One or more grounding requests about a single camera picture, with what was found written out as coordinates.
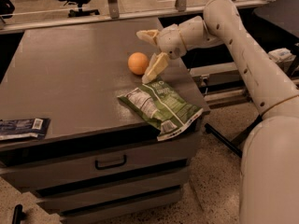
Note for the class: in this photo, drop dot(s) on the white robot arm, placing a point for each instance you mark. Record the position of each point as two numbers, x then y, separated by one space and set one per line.
269 174

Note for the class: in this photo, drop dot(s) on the green jalapeno chip bag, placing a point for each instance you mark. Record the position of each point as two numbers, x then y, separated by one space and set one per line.
162 107

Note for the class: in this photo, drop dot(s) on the black cylinder on floor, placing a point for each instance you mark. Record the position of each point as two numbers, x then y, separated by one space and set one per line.
18 215

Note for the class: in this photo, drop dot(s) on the grey metal railing frame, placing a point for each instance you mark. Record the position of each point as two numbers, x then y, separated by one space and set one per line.
26 14

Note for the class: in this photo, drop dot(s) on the grey drawer cabinet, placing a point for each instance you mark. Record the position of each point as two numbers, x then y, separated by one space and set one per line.
73 75

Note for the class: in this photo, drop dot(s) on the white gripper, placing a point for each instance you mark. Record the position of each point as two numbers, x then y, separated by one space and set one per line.
169 41

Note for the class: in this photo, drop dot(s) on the black drawer handle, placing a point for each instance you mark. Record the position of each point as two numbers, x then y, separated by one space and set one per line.
101 165

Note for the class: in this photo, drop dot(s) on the orange fruit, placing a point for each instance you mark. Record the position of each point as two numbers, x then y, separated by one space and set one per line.
138 63

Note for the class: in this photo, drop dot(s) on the small white box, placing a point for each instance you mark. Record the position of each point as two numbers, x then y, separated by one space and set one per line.
282 55

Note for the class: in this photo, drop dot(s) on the blue snack packet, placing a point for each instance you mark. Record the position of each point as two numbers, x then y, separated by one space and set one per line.
23 128

